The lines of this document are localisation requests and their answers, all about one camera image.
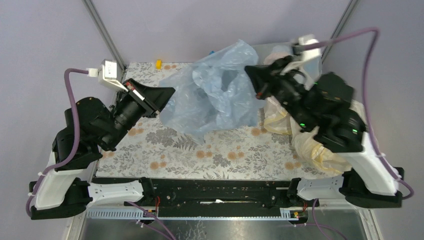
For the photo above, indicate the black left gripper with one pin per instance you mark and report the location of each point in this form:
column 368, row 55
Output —
column 153, row 98

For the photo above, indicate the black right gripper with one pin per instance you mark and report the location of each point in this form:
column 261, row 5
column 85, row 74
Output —
column 263, row 76

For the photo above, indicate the light blue plastic trash bag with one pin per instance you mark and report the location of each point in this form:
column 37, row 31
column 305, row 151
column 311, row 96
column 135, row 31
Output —
column 214, row 93

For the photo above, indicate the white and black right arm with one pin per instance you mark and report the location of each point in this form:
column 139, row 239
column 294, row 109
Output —
column 326, row 107

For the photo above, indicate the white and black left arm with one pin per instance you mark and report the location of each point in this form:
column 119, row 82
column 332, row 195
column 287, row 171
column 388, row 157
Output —
column 91, row 129

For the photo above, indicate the clear bag with stuffed items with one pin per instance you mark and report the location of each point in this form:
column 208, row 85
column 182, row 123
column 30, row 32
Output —
column 279, row 51

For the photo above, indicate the small yellow block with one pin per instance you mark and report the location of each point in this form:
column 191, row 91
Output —
column 158, row 64

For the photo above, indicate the floral patterned table cloth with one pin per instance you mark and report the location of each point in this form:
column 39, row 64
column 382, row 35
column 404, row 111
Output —
column 247, row 153

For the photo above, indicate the yellowish crumpled plastic bag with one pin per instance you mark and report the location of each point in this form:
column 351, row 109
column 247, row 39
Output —
column 277, row 120

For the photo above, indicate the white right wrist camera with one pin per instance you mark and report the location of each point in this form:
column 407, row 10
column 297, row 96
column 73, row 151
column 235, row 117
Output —
column 308, row 62

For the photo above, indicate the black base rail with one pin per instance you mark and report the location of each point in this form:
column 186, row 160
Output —
column 219, row 197

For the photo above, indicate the white slotted cable duct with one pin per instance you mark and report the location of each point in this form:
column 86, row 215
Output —
column 132, row 213

